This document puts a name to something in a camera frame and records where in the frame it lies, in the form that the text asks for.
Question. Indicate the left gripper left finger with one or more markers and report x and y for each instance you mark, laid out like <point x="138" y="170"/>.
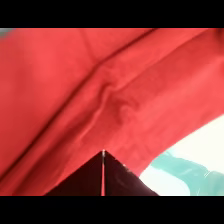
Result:
<point x="85" y="181"/>

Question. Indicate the red T-shirt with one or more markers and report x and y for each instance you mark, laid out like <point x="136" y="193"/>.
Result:
<point x="100" y="90"/>

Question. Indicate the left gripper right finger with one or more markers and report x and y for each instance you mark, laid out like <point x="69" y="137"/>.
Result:
<point x="125" y="182"/>

